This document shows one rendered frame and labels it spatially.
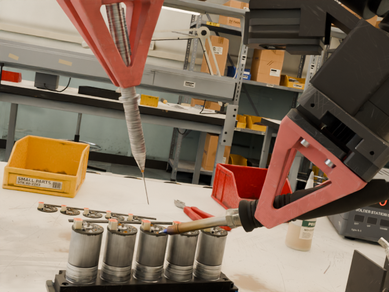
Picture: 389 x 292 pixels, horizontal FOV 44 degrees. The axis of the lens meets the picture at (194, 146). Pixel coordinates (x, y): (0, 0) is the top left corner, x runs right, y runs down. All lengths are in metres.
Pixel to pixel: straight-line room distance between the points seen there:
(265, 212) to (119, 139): 4.51
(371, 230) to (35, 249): 0.46
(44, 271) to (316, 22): 0.31
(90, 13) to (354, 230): 0.52
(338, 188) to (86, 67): 2.40
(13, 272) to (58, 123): 4.41
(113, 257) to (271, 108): 4.69
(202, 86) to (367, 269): 2.32
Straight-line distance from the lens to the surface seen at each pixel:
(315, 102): 0.31
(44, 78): 2.80
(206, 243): 0.43
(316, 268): 0.59
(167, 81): 2.68
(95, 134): 4.84
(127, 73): 0.36
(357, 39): 0.33
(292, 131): 0.33
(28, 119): 4.89
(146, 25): 0.35
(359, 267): 0.45
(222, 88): 2.73
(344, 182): 0.33
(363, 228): 0.74
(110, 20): 0.36
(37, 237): 0.55
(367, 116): 0.33
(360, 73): 0.32
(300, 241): 0.64
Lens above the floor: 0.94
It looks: 8 degrees down
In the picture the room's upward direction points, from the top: 10 degrees clockwise
